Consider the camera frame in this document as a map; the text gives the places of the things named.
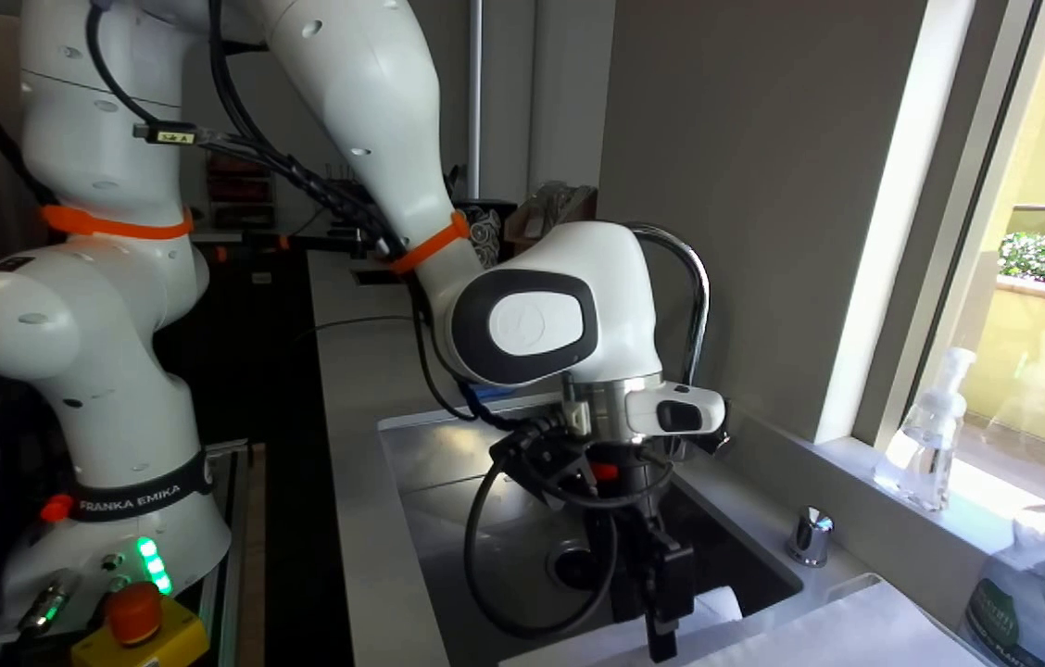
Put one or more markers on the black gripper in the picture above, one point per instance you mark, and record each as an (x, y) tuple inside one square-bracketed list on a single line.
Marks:
[(625, 517)]

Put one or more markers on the chrome sink knob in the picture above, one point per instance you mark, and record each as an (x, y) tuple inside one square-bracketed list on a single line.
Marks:
[(810, 540)]

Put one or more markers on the stainless steel sink basin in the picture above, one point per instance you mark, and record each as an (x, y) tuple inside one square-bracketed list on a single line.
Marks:
[(509, 574)]

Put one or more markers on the clear soap dispenser bottle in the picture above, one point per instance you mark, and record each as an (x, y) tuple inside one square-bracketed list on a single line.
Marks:
[(924, 443)]

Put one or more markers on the chrome gooseneck faucet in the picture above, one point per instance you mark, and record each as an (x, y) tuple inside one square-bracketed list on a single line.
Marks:
[(683, 301)]

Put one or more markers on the yellow emergency stop button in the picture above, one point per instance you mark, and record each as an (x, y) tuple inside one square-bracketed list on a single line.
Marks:
[(141, 626)]

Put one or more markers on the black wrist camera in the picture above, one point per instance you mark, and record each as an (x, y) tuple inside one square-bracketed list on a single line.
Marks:
[(541, 457)]

